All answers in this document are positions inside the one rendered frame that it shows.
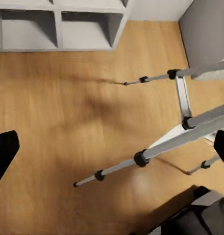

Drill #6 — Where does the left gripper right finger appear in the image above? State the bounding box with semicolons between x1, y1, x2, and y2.
214;130;224;162

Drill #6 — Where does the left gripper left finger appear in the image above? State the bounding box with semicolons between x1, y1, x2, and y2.
0;130;20;180

